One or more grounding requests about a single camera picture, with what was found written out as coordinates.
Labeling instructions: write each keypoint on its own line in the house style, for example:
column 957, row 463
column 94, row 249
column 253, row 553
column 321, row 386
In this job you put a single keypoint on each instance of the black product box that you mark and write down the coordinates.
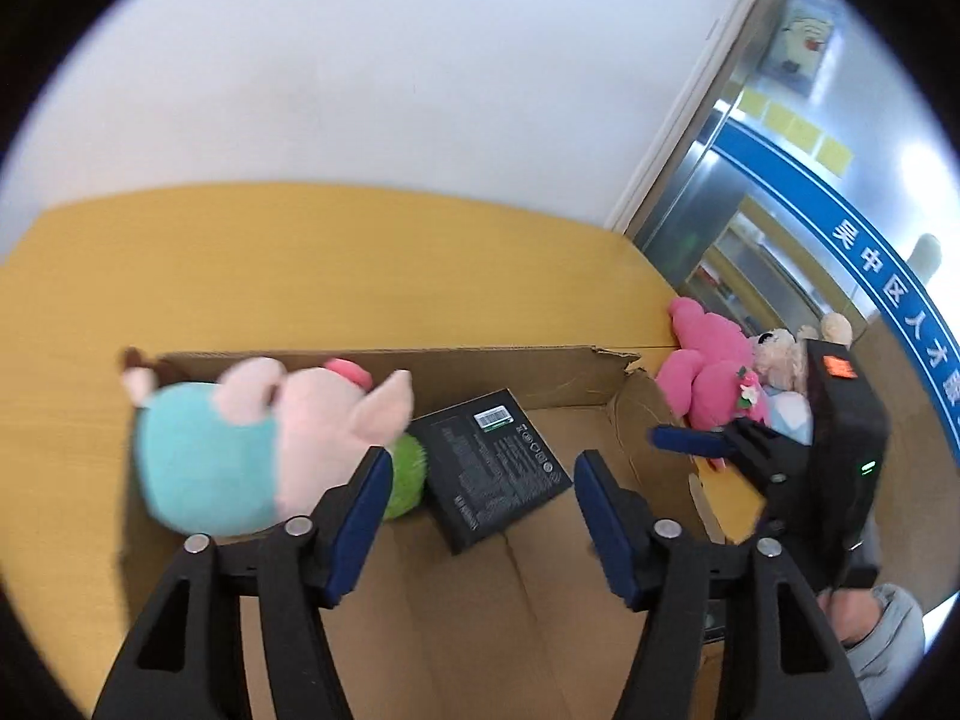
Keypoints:
column 495, row 476

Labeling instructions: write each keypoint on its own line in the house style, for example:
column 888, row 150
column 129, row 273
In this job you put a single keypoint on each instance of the cardboard box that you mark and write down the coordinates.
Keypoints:
column 465, row 615

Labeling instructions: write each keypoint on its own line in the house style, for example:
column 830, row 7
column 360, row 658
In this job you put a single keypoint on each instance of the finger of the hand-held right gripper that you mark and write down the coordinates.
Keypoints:
column 686, row 440

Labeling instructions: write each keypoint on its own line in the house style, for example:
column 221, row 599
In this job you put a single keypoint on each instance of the yellow sticky note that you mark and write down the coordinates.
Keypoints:
column 793, row 126
column 756, row 102
column 835, row 153

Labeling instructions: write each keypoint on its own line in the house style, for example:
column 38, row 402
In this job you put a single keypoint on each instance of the cartoon wall poster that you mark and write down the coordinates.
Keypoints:
column 802, row 41

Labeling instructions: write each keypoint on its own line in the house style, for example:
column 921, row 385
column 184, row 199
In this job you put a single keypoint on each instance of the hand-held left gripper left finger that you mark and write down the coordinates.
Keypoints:
column 358, row 521

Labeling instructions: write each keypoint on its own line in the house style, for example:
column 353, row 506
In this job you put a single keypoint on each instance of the yellow wooden desk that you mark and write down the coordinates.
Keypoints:
column 300, row 277

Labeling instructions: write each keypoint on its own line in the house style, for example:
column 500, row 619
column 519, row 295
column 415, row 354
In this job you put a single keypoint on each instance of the beige teddy bear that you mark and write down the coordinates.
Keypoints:
column 776, row 360

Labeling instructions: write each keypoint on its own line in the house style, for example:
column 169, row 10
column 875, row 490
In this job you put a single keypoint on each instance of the pink pig plush toy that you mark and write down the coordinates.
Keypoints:
column 315, row 420

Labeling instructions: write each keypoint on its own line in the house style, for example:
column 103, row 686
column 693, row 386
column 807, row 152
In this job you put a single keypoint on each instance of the person's right forearm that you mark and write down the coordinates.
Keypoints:
column 885, row 645

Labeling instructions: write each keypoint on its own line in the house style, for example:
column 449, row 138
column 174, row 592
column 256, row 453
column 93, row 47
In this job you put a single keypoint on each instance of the green fuzzy plush ball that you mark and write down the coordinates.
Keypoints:
column 406, row 481

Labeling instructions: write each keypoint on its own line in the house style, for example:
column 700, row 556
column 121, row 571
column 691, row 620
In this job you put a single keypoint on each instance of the tan plush toy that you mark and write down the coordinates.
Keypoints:
column 835, row 328

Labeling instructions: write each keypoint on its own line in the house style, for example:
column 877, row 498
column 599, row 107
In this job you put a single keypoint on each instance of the white door frame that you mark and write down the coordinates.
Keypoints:
column 697, row 90

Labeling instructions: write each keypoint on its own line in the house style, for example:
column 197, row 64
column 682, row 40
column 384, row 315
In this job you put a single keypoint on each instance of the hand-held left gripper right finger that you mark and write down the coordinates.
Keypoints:
column 609, row 532

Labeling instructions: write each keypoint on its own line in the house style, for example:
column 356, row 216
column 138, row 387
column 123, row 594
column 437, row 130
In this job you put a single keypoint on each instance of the blue banner strip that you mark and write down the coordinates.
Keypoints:
column 862, row 236

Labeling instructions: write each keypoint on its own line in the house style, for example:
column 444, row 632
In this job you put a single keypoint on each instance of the pink plush bear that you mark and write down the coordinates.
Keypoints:
column 705, row 382

